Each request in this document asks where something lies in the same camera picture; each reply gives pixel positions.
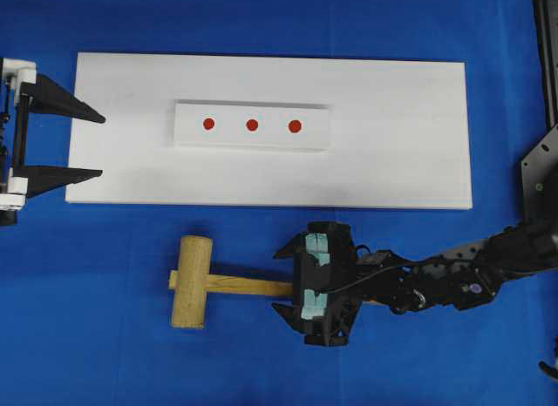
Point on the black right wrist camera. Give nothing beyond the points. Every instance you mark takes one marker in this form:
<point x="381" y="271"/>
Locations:
<point x="312" y="264"/>

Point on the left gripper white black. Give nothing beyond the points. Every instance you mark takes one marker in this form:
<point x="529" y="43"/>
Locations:
<point x="35" y="93"/>

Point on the large white foam board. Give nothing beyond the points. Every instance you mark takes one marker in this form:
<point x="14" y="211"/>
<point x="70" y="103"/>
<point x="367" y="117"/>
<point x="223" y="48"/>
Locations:
<point x="261" y="131"/>

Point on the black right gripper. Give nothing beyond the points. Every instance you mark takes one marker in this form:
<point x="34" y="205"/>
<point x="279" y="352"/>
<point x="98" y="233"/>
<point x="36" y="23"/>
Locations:
<point x="349" y="272"/>

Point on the wooden mallet hammer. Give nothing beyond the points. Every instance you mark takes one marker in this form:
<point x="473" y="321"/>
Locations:
<point x="192" y="280"/>

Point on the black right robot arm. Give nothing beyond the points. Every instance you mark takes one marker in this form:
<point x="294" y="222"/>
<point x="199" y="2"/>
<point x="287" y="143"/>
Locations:
<point x="467" y="276"/>

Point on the black clip bottom right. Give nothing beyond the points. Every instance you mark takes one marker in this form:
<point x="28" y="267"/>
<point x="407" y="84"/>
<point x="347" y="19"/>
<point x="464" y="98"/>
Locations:
<point x="551" y="371"/>

